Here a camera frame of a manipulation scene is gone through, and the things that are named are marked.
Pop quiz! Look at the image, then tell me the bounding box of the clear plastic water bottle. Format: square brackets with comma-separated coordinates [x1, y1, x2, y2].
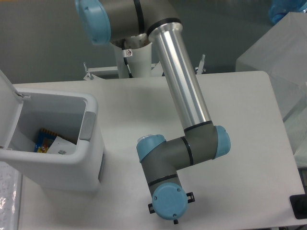
[140, 134, 153, 139]

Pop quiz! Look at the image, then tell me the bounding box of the white plastic wrapper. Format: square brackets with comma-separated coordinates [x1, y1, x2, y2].
[47, 136, 76, 155]

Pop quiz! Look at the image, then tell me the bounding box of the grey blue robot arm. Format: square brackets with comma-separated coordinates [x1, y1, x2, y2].
[75, 0, 231, 224]

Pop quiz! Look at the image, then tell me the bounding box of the white trash can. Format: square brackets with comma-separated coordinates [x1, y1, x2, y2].
[0, 74, 104, 191]

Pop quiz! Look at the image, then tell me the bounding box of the black device at edge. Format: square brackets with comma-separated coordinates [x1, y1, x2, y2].
[290, 194, 307, 219]

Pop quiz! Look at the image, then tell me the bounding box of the blue orange snack packet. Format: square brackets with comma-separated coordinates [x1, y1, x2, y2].
[34, 128, 58, 153]

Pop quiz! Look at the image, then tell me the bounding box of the translucent plastic box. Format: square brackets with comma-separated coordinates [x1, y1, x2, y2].
[236, 12, 307, 168]

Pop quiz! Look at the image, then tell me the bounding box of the blue water jug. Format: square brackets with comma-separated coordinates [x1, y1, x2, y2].
[268, 0, 307, 24]

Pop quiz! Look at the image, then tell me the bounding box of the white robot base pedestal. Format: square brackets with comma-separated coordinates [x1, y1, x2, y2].
[83, 43, 207, 81]

